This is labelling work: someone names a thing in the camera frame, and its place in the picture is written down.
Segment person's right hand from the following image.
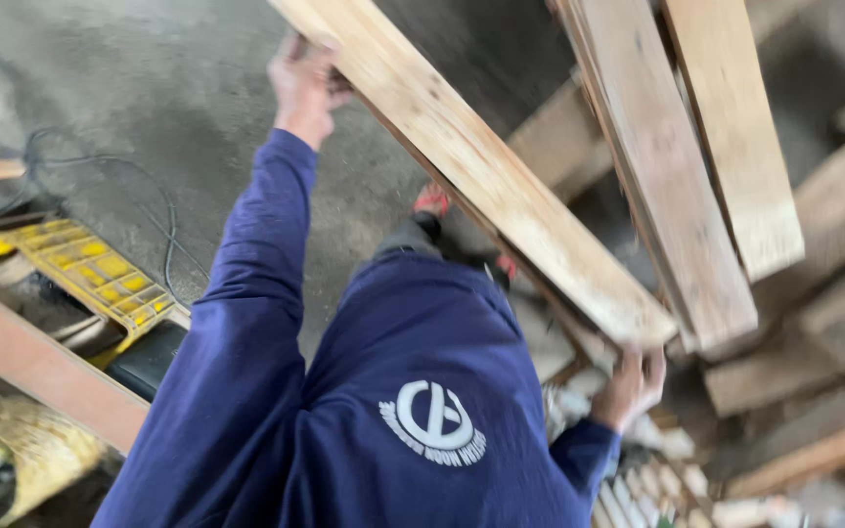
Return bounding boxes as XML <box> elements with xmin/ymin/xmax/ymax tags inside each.
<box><xmin>590</xmin><ymin>345</ymin><xmax>667</xmax><ymax>434</ymax></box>

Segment person's left hand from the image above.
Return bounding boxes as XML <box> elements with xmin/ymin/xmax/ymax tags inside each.
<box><xmin>268</xmin><ymin>29</ymin><xmax>355</xmax><ymax>152</ymax></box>

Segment long pale wooden plank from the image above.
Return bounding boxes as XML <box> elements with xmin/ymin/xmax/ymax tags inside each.
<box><xmin>267</xmin><ymin>0</ymin><xmax>680</xmax><ymax>349</ymax></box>

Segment heap of white wood offcuts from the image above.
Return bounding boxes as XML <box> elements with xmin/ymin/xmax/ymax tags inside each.
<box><xmin>540</xmin><ymin>367</ymin><xmax>845</xmax><ymax>528</ymax></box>

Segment red shoe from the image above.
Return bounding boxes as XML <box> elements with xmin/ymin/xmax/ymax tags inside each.
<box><xmin>411</xmin><ymin>182</ymin><xmax>453</xmax><ymax>222</ymax></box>

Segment dark trousers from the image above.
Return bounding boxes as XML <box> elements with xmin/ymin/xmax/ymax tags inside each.
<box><xmin>373</xmin><ymin>211</ymin><xmax>515</xmax><ymax>288</ymax></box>

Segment wide weathered wooden plank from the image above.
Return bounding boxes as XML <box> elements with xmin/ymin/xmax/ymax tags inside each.
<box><xmin>549</xmin><ymin>0</ymin><xmax>758</xmax><ymax>362</ymax></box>

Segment heap of wooden planks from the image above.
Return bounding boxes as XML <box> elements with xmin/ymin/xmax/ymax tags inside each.
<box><xmin>507</xmin><ymin>0</ymin><xmax>845</xmax><ymax>501</ymax></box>

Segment blue long-sleeved shirt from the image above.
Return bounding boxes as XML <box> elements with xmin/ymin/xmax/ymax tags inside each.
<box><xmin>91</xmin><ymin>128</ymin><xmax>623</xmax><ymax>528</ymax></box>

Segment short pale wooden plank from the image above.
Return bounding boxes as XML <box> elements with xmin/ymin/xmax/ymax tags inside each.
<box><xmin>660</xmin><ymin>0</ymin><xmax>806</xmax><ymax>284</ymax></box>

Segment black box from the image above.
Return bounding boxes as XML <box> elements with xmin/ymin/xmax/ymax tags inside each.
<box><xmin>103</xmin><ymin>319</ymin><xmax>189</xmax><ymax>403</ymax></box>

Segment rusty steel beam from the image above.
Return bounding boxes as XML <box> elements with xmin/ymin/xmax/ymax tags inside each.
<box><xmin>0</xmin><ymin>270</ymin><xmax>151</xmax><ymax>457</ymax></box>

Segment yellowish woven sack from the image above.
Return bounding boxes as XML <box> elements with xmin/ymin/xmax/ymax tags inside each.
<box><xmin>0</xmin><ymin>398</ymin><xmax>110</xmax><ymax>528</ymax></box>

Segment black cable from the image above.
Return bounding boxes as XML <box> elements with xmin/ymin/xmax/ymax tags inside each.
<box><xmin>0</xmin><ymin>53</ymin><xmax>211</xmax><ymax>309</ymax></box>

